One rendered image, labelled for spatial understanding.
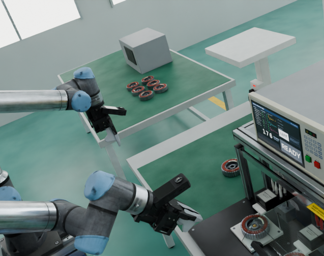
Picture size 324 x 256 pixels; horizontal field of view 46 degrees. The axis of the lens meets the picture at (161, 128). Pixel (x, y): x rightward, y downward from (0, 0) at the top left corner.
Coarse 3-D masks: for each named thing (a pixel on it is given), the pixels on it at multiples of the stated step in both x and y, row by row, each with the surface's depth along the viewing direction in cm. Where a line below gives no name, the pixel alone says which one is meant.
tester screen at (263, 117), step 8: (256, 104) 136; (256, 112) 139; (264, 112) 133; (272, 112) 129; (256, 120) 142; (264, 120) 136; (272, 120) 131; (280, 120) 126; (264, 128) 138; (272, 128) 133; (280, 128) 128; (288, 128) 123; (296, 128) 119; (296, 136) 121; (272, 144) 138; (280, 144) 133; (296, 160) 128
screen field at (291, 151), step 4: (280, 140) 132; (284, 144) 130; (288, 144) 128; (284, 148) 131; (288, 148) 129; (292, 148) 127; (288, 152) 130; (292, 152) 128; (296, 152) 126; (300, 152) 123; (292, 156) 129; (296, 156) 127; (300, 156) 124; (300, 160) 125
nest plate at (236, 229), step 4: (240, 224) 159; (232, 228) 158; (236, 228) 158; (240, 228) 157; (236, 232) 156; (240, 232) 155; (240, 236) 154; (240, 240) 153; (244, 244) 150; (248, 248) 148
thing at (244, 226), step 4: (248, 216) 156; (252, 216) 156; (256, 216) 155; (244, 220) 155; (248, 220) 155; (252, 220) 156; (244, 224) 154; (248, 224) 155; (244, 228) 152; (248, 228) 154; (244, 232) 151
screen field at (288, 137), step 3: (279, 129) 129; (279, 132) 130; (282, 132) 128; (279, 135) 131; (282, 135) 129; (285, 135) 127; (288, 135) 125; (285, 138) 128; (288, 138) 126; (291, 138) 124; (294, 138) 123; (291, 141) 125; (294, 141) 123; (297, 141) 122; (294, 144) 124; (297, 144) 123
